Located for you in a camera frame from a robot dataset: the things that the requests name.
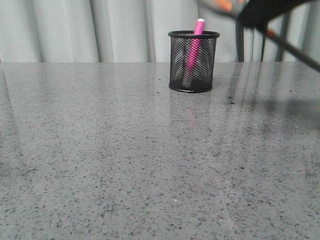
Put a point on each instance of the grey curtain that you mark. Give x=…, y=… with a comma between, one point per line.
x=119, y=31

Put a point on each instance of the pink marker pen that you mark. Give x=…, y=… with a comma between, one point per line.
x=193, y=53

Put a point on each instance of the black mesh pen holder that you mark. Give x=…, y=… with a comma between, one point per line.
x=202, y=79

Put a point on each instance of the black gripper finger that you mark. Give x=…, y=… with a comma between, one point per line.
x=259, y=12

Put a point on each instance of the grey orange scissors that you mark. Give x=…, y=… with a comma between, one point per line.
x=232, y=9

